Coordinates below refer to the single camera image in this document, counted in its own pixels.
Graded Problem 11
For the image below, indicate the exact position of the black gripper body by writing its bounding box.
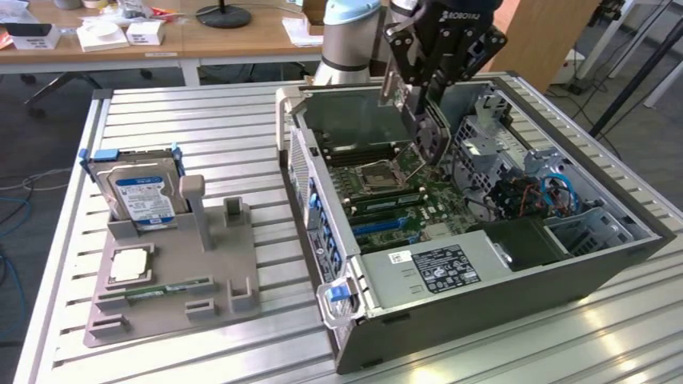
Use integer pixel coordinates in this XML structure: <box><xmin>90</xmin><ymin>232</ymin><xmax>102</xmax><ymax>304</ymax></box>
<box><xmin>414</xmin><ymin>0</ymin><xmax>505</xmax><ymax>70</ymax></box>

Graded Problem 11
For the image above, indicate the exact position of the black graphics card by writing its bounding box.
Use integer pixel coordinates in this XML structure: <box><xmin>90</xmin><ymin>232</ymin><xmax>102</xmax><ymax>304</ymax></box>
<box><xmin>377</xmin><ymin>55</ymin><xmax>457</xmax><ymax>166</ymax></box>

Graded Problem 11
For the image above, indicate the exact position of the wooden cabinet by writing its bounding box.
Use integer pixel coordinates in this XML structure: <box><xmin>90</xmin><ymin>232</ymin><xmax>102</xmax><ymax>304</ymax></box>
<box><xmin>483</xmin><ymin>0</ymin><xmax>606</xmax><ymax>96</ymax></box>

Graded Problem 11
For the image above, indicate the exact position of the white floor box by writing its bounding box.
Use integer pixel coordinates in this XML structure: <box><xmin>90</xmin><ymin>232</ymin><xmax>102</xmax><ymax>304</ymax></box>
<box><xmin>549</xmin><ymin>50</ymin><xmax>589</xmax><ymax>87</ymax></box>

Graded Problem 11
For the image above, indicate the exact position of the stack of white papers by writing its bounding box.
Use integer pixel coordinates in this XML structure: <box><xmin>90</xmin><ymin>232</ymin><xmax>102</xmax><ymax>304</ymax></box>
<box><xmin>281</xmin><ymin>18</ymin><xmax>327</xmax><ymax>48</ymax></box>

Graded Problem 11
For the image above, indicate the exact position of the brown cardboard box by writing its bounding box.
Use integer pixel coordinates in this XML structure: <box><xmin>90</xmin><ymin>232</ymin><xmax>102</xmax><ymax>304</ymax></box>
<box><xmin>302</xmin><ymin>0</ymin><xmax>330</xmax><ymax>25</ymax></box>

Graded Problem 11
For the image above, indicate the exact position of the silver drive cage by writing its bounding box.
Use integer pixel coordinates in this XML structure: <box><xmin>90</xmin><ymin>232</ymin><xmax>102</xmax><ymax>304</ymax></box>
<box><xmin>453</xmin><ymin>115</ymin><xmax>531</xmax><ymax>189</ymax></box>

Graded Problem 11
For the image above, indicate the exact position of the metal socket cover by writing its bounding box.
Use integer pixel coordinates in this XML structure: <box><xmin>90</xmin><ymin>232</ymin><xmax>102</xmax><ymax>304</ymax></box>
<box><xmin>393</xmin><ymin>142</ymin><xmax>426</xmax><ymax>179</ymax></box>

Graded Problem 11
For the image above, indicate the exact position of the black tripod pole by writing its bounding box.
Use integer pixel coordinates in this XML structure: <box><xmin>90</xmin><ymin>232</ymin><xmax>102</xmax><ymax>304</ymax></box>
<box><xmin>590</xmin><ymin>23</ymin><xmax>683</xmax><ymax>139</ymax></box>

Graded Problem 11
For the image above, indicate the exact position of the CPU socket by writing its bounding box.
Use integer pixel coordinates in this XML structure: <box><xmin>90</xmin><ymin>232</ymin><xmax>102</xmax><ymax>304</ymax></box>
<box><xmin>355</xmin><ymin>159</ymin><xmax>405</xmax><ymax>195</ymax></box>

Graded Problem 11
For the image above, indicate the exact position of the black lamp base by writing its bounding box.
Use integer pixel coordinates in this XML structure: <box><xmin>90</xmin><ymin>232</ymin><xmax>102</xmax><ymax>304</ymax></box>
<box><xmin>195</xmin><ymin>0</ymin><xmax>254</xmax><ymax>29</ymax></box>

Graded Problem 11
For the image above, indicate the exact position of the blue expansion slot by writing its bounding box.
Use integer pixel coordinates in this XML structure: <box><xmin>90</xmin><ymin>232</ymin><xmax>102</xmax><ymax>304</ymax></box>
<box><xmin>351</xmin><ymin>215</ymin><xmax>413</xmax><ymax>238</ymax></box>

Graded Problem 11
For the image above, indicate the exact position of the small white labelled box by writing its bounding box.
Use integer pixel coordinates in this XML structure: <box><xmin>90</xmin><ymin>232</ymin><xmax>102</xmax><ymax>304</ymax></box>
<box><xmin>126</xmin><ymin>20</ymin><xmax>165</xmax><ymax>46</ymax></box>

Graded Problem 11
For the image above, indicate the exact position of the silver disk bay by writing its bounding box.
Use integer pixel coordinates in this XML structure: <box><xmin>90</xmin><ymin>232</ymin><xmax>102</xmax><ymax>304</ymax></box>
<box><xmin>543</xmin><ymin>207</ymin><xmax>638</xmax><ymax>258</ymax></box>

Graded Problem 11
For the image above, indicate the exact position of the grey power supply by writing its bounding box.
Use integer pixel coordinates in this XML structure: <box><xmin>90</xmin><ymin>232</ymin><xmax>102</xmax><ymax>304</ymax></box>
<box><xmin>355</xmin><ymin>230</ymin><xmax>517</xmax><ymax>317</ymax></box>

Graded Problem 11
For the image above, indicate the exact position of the white box with round dish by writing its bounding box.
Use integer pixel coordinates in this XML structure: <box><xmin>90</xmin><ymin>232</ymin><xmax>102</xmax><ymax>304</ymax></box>
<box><xmin>77</xmin><ymin>22</ymin><xmax>131</xmax><ymax>53</ymax></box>

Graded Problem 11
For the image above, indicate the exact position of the blue case latch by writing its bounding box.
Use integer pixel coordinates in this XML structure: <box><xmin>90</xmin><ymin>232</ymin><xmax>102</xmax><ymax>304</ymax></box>
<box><xmin>323</xmin><ymin>282</ymin><xmax>350</xmax><ymax>308</ymax></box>

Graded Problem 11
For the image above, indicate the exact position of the hard disk with blue caddy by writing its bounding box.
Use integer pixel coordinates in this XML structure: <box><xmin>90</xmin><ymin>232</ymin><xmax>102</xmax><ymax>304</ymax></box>
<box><xmin>78</xmin><ymin>147</ymin><xmax>189</xmax><ymax>234</ymax></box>

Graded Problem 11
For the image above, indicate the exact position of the wooden desk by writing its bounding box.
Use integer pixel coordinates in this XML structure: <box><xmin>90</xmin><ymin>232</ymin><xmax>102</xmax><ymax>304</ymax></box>
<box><xmin>0</xmin><ymin>0</ymin><xmax>477</xmax><ymax>87</ymax></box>

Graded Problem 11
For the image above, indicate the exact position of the black office chair base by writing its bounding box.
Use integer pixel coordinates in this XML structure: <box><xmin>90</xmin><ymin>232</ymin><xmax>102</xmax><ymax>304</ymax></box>
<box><xmin>25</xmin><ymin>71</ymin><xmax>106</xmax><ymax>118</ymax></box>

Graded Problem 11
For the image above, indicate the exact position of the open black PC case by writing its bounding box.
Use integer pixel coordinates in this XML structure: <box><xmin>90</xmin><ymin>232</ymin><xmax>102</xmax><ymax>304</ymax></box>
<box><xmin>275</xmin><ymin>70</ymin><xmax>679</xmax><ymax>375</ymax></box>

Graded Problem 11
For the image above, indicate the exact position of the wide white labelled box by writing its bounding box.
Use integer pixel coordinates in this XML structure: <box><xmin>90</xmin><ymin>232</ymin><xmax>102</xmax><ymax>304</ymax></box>
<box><xmin>11</xmin><ymin>34</ymin><xmax>62</xmax><ymax>51</ymax></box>

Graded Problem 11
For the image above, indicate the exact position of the black flat device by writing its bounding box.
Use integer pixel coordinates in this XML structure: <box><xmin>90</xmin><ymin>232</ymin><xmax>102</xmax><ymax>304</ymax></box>
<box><xmin>4</xmin><ymin>22</ymin><xmax>54</xmax><ymax>39</ymax></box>

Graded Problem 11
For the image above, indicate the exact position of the silver CPU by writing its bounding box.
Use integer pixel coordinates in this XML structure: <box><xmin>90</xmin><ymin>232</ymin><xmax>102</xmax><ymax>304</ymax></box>
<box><xmin>110</xmin><ymin>250</ymin><xmax>153</xmax><ymax>281</ymax></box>

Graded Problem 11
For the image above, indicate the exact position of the grey parts rack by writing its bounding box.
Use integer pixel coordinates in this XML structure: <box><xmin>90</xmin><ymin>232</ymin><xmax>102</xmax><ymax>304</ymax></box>
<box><xmin>83</xmin><ymin>174</ymin><xmax>263</xmax><ymax>349</ymax></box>

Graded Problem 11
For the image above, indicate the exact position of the white table frame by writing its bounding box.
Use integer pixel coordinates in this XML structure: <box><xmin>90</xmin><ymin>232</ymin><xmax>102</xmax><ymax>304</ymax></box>
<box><xmin>574</xmin><ymin>0</ymin><xmax>683</xmax><ymax>109</ymax></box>

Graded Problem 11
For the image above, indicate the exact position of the black power wire bundle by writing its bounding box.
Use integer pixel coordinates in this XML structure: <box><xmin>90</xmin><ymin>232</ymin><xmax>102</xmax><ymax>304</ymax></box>
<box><xmin>489</xmin><ymin>179</ymin><xmax>542</xmax><ymax>220</ymax></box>

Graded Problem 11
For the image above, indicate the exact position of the blue disk wire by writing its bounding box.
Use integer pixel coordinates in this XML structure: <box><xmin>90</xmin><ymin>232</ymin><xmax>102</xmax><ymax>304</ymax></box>
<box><xmin>538</xmin><ymin>174</ymin><xmax>582</xmax><ymax>214</ymax></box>

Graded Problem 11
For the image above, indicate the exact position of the silver case handle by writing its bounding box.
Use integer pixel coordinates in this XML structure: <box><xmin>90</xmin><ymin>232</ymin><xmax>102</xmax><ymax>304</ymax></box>
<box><xmin>315</xmin><ymin>279</ymin><xmax>370</xmax><ymax>330</ymax></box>

